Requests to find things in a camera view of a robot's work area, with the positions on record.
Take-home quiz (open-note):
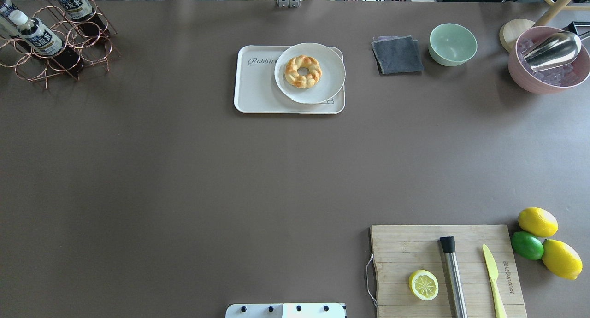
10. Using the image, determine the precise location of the round wooden stand base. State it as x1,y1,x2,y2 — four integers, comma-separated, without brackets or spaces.
499,18,535,52

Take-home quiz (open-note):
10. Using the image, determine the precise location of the green ceramic bowl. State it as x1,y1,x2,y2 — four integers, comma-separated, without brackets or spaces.
428,23,478,66

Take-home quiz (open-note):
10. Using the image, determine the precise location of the yellow lemon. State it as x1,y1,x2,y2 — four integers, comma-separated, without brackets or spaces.
518,207,559,238
542,240,583,280

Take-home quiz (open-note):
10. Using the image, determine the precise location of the white serving tray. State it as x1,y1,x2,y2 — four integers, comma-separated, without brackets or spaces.
234,45,346,115

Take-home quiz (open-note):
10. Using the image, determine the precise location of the pink ice bowl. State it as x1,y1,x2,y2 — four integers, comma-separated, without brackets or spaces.
508,26,590,94

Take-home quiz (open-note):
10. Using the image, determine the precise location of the tea bottle in rack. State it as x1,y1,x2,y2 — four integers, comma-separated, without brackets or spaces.
0,0,20,39
56,0,110,40

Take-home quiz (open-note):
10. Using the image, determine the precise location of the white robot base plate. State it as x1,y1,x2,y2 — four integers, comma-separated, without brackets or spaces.
225,302,347,318

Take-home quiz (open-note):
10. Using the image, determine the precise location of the white round plate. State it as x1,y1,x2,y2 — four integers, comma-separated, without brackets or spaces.
274,43,346,104

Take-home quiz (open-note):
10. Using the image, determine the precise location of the tea bottle white cap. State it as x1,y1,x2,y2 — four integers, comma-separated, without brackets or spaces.
9,11,84,77

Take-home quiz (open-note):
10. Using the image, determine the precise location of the yellow plastic knife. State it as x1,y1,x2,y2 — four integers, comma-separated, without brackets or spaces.
481,244,507,318

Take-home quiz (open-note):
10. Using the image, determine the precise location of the grey folded cloth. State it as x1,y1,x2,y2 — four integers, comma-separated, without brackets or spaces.
371,36,424,75

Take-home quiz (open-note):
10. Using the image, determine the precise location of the copper wire bottle rack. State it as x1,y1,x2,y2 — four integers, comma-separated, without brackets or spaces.
1,0,121,89

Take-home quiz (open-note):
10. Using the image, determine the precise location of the steel muddler black tip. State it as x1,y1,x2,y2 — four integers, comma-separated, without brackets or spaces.
440,236,468,318

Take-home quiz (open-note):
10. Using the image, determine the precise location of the metal ice scoop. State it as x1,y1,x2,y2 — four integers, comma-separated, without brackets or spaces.
523,31,582,72

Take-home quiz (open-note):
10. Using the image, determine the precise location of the yellow lemon lower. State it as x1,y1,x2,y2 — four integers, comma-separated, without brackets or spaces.
542,240,583,280

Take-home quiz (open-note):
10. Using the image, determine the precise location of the yellow lemon upper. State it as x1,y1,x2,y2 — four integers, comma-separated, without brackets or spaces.
518,207,559,238

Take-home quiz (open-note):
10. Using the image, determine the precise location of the green lime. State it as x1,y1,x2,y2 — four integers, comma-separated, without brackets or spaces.
511,230,544,260

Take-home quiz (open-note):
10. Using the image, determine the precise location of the bamboo cutting board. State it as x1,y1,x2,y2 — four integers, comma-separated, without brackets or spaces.
371,225,527,318

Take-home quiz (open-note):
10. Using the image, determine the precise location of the braided ring pastry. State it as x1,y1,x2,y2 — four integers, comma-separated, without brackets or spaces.
284,55,323,89

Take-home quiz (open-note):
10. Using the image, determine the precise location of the half lemon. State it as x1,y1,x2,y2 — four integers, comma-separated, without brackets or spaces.
408,269,439,301

